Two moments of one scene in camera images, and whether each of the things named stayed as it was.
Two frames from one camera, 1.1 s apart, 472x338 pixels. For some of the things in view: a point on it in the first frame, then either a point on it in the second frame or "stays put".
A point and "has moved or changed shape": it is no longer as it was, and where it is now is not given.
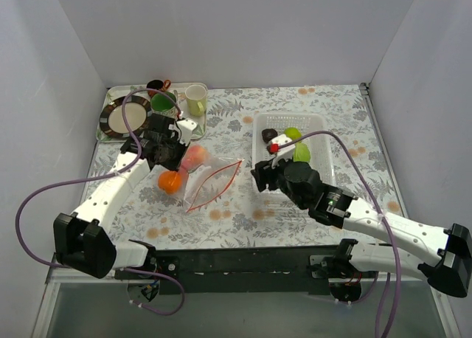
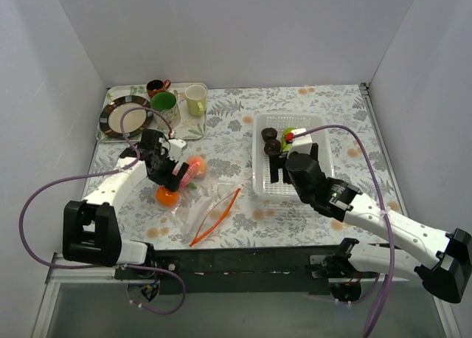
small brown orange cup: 158,84 stays put
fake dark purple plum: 268,134 stays put
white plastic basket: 320,145 stays put
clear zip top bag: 207,180 has moved or changed shape
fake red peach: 195,155 → 198,166
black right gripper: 267,176 → 282,161
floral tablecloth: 211,201 stays put
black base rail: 236,270 stays put
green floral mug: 161,104 stays put
